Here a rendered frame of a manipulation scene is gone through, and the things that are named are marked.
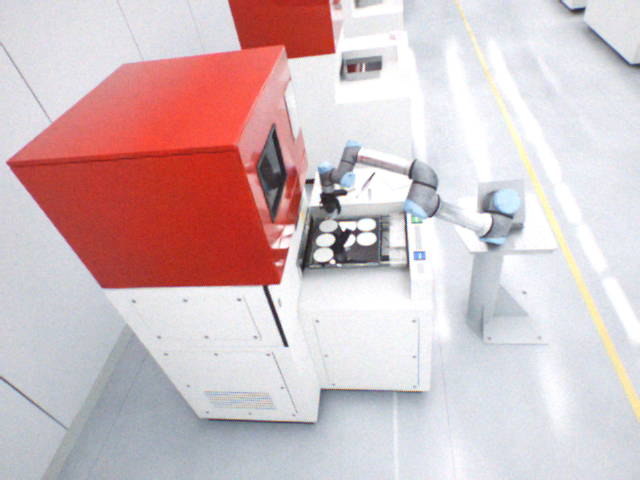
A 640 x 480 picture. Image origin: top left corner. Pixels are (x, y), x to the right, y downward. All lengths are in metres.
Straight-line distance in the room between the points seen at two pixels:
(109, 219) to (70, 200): 0.13
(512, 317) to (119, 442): 2.53
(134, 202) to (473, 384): 2.07
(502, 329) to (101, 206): 2.36
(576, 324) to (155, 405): 2.68
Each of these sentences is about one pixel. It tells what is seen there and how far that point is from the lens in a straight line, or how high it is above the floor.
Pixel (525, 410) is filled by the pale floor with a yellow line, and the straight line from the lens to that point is 2.71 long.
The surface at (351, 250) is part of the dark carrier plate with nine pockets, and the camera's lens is 2.13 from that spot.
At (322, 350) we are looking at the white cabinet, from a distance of 2.27.
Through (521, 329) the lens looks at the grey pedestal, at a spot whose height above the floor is 0.01.
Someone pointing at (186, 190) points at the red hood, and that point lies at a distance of 1.38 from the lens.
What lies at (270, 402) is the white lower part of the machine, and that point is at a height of 0.30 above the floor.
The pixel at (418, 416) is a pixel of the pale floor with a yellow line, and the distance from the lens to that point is 2.61.
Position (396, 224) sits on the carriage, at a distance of 2.28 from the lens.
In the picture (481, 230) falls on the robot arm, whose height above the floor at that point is 0.99.
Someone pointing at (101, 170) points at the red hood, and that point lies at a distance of 1.47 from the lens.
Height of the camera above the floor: 2.37
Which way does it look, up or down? 42 degrees down
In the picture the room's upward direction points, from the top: 11 degrees counter-clockwise
